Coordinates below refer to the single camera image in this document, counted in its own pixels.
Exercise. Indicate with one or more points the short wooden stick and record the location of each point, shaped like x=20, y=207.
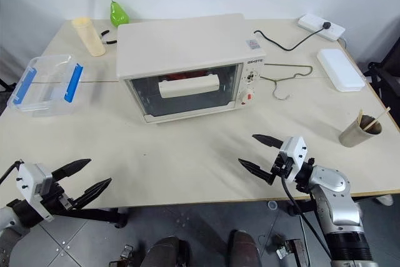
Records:
x=360, y=118

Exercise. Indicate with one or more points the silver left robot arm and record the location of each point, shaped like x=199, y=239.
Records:
x=11, y=226

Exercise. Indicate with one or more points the cream toaster oven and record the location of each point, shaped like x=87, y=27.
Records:
x=175, y=48

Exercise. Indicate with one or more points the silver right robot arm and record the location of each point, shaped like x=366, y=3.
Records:
x=337, y=204

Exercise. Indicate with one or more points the steel cup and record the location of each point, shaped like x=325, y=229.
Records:
x=356, y=137

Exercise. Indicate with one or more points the white power strip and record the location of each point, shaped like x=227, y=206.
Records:
x=322, y=27

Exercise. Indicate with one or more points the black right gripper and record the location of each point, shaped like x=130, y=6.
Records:
x=281, y=167

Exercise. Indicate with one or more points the dark rounded shape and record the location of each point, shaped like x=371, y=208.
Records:
x=245, y=249
x=167, y=253

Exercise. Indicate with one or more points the white rectangular box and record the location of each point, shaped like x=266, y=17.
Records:
x=340, y=70

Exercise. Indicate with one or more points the long wooden stick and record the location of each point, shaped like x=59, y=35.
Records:
x=379, y=117

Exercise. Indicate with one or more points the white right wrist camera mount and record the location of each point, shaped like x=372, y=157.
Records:
x=295, y=157

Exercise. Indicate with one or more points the white shoe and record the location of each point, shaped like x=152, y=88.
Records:
x=385, y=200

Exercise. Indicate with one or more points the cream cylindrical cup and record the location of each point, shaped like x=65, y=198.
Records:
x=90, y=37

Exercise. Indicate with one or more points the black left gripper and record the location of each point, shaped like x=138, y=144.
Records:
x=57, y=196

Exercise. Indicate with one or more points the small device on floor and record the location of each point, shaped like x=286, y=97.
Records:
x=289, y=248
x=123, y=254

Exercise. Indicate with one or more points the green plastic pear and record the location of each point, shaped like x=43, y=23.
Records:
x=117, y=15

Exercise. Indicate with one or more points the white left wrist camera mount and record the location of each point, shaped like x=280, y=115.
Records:
x=32, y=182

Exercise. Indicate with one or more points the clear box with blue clips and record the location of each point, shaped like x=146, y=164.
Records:
x=47, y=87

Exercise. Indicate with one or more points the black chair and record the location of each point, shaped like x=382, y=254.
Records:
x=387, y=67

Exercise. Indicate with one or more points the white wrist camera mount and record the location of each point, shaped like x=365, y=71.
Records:
x=32, y=182
x=295, y=157

